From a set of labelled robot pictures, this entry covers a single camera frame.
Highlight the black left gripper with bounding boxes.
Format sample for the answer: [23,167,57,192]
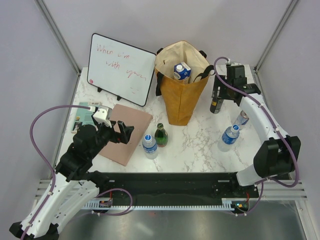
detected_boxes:
[88,119,134,159]

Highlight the black drink can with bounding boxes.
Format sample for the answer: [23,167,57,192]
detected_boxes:
[209,96,224,114]

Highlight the blue white drink carton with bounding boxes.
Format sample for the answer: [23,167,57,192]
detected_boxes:
[173,61,192,85]

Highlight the clear water bottle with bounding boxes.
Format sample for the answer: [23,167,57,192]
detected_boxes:
[142,134,158,160]
[217,124,240,152]

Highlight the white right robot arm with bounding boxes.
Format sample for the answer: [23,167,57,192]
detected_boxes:
[212,62,301,197]

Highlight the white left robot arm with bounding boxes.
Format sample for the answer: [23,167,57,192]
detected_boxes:
[9,121,134,240]

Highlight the yellow canvas tote bag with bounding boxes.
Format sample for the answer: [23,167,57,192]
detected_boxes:
[154,40,214,126]

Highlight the pink notebook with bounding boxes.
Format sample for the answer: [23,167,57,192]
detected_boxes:
[99,103,154,167]

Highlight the green glass bottle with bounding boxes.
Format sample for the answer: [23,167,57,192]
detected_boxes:
[154,123,169,148]

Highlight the teal booklet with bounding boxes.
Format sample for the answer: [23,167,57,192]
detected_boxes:
[71,101,102,134]

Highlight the silver blue drink can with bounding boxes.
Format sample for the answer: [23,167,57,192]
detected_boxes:
[233,110,249,130]

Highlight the small whiteboard with writing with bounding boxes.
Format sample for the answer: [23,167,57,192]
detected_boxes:
[87,33,156,107]

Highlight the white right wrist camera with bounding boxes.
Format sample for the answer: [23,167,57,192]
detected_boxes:
[225,59,242,67]

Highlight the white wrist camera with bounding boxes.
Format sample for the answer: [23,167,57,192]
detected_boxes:
[89,105,113,128]
[225,59,242,67]

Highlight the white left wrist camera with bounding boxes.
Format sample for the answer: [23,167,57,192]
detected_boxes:
[89,105,113,128]

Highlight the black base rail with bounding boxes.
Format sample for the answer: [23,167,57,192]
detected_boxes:
[86,171,259,200]

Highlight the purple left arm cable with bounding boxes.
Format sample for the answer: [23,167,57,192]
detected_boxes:
[19,104,95,238]

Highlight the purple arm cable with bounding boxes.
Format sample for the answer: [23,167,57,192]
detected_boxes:
[213,56,301,216]
[19,104,95,238]

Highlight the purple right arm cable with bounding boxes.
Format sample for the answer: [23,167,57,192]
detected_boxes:
[213,56,301,216]

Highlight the white cable duct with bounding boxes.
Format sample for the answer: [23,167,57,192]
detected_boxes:
[81,198,249,211]

